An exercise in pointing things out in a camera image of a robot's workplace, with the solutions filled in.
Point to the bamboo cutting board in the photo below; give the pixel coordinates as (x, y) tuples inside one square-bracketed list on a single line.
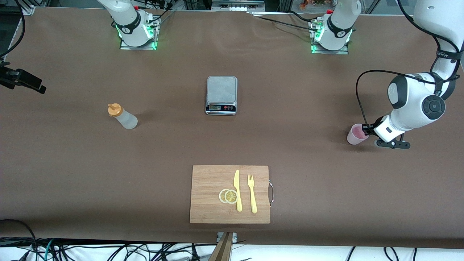
[(206, 181)]

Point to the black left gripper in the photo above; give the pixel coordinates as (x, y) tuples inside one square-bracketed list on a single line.
[(370, 128)]

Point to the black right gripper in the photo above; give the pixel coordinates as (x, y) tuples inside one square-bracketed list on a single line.
[(11, 77)]

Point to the lemon slice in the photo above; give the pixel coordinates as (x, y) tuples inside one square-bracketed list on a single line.
[(231, 197), (221, 196)]

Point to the wooden post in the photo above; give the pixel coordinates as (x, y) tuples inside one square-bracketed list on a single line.
[(224, 250)]

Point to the silver digital kitchen scale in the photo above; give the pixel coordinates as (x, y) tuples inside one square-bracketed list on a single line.
[(222, 90)]

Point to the yellow plastic fork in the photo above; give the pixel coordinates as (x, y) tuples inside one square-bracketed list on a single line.
[(253, 199)]

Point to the aluminium frame profile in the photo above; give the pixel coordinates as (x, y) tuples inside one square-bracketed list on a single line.
[(27, 9)]

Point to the small metal bracket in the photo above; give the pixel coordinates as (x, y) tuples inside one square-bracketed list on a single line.
[(235, 236)]

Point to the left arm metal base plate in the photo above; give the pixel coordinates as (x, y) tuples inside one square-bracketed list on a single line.
[(330, 52)]

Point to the yellow plastic knife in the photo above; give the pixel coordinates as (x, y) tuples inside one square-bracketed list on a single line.
[(236, 181)]

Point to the pink plastic cup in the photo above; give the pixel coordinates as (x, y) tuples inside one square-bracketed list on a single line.
[(354, 136)]

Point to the translucent sauce bottle orange cap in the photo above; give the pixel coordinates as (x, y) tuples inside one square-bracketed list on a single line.
[(125, 117)]

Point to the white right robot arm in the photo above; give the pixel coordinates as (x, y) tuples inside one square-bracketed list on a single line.
[(127, 18)]

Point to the white power strip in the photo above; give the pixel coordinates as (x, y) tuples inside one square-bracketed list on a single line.
[(237, 8)]

